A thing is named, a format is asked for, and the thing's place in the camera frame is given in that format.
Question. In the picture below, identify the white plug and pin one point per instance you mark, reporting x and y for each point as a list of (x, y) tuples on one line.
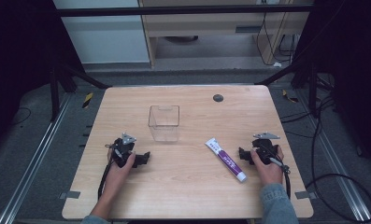
[(277, 64)]

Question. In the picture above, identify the grey round table grommet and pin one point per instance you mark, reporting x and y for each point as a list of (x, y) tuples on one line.
[(218, 98)]

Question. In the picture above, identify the person's left hand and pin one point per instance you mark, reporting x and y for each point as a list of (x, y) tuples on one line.
[(117, 177)]

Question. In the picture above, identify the black metal stand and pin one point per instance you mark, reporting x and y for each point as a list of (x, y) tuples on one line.
[(54, 93), (313, 90)]

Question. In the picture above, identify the aluminium floor rail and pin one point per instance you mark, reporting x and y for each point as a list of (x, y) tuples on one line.
[(33, 161), (335, 161)]

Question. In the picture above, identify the white and purple toothpaste tube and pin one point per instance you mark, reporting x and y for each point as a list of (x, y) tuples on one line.
[(226, 159)]

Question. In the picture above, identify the black horizontal frame bar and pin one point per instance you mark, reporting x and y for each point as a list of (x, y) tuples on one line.
[(180, 10)]

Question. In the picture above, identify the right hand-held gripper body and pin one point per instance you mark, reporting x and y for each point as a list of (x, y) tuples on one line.
[(264, 149)]

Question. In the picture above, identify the white cabinet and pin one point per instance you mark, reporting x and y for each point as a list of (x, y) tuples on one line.
[(105, 40)]

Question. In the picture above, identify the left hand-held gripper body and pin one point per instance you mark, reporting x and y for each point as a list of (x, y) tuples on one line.
[(121, 151)]

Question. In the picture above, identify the light wooden desk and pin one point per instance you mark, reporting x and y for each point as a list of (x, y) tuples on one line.
[(205, 23)]

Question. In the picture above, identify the dark curtain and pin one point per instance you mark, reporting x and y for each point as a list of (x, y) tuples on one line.
[(18, 62), (354, 62)]

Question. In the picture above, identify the clear plastic container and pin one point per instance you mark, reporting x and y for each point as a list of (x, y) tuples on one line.
[(164, 124)]

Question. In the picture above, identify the grey table bracket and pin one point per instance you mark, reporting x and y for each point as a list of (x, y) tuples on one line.
[(305, 195), (69, 194)]

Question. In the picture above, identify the person's right hand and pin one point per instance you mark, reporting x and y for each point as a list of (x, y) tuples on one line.
[(271, 172)]

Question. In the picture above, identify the yellow and black tape strip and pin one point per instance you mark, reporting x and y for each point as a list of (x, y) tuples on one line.
[(289, 97), (87, 100)]

